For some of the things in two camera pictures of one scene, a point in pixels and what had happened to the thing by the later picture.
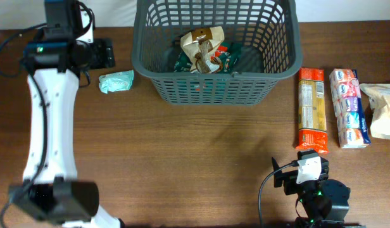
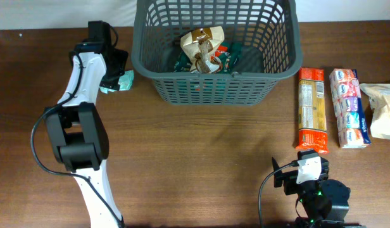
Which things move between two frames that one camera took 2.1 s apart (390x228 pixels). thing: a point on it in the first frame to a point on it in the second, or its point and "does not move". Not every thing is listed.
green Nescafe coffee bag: [228, 52] does not move
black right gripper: [290, 181] does not move
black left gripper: [104, 52] to [113, 81]
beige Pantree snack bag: [200, 44] does not move
